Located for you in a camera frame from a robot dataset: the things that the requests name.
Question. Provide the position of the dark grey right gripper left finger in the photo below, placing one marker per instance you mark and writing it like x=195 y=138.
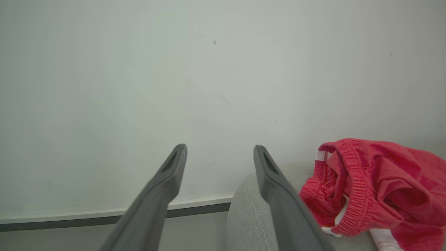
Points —
x=150 y=209

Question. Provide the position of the red shorts with white trim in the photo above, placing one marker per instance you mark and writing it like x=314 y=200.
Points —
x=383 y=174

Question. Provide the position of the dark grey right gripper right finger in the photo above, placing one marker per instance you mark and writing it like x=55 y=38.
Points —
x=289 y=216

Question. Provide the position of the white and black baseboard strip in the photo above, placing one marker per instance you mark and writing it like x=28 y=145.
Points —
x=69 y=218

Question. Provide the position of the grey fabric sofa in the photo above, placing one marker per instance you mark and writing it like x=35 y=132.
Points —
x=247 y=216

